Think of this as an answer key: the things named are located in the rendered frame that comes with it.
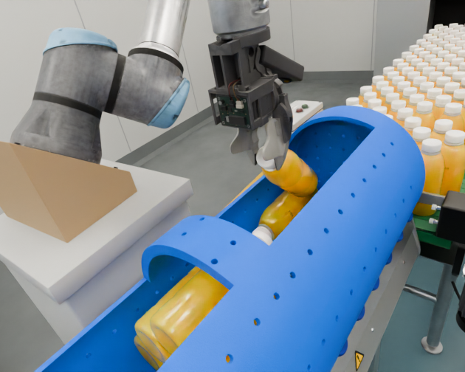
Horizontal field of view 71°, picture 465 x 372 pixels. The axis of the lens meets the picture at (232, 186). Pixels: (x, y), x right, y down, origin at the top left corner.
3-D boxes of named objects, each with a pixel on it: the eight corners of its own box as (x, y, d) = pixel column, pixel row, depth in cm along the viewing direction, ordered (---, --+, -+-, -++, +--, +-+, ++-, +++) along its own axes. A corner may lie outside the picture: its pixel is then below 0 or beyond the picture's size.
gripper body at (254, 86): (214, 128, 48) (195, 42, 42) (248, 108, 53) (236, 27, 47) (256, 135, 44) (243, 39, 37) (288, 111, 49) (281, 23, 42)
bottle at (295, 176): (320, 196, 68) (289, 174, 52) (288, 200, 71) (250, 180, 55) (318, 164, 69) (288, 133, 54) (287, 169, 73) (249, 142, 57)
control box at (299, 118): (267, 150, 106) (263, 120, 101) (297, 126, 118) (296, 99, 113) (294, 155, 100) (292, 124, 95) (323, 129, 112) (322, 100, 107)
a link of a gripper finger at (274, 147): (261, 184, 51) (244, 128, 47) (281, 165, 54) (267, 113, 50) (277, 185, 48) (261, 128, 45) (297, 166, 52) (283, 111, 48)
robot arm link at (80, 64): (36, 100, 64) (52, 33, 64) (107, 119, 70) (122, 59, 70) (29, 85, 53) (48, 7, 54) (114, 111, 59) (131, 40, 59)
